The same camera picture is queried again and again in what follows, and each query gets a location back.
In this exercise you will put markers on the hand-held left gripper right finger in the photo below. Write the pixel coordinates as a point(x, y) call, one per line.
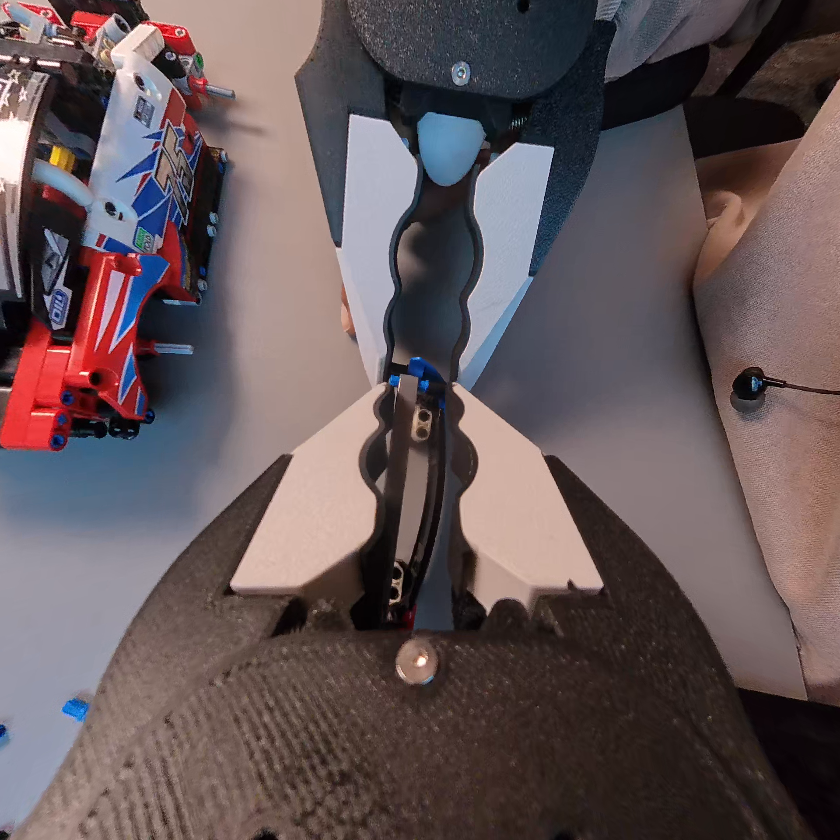
point(525, 525)

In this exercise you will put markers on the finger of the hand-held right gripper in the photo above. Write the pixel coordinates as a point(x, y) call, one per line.
point(367, 216)
point(512, 229)

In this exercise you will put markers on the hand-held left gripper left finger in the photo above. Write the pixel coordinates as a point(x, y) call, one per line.
point(315, 525)

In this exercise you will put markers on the long grey lego beam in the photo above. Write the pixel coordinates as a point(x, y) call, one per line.
point(405, 499)

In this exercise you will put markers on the black lego spoiler assembly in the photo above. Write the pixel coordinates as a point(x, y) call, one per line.
point(423, 420)

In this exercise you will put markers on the red white blue lego car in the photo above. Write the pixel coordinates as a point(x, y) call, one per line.
point(118, 197)

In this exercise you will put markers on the blue lego pin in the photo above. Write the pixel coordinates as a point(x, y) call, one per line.
point(75, 709)

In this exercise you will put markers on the person's right hand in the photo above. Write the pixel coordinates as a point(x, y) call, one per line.
point(346, 318)

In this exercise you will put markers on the dark cloth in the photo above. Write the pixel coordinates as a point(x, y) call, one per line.
point(794, 768)

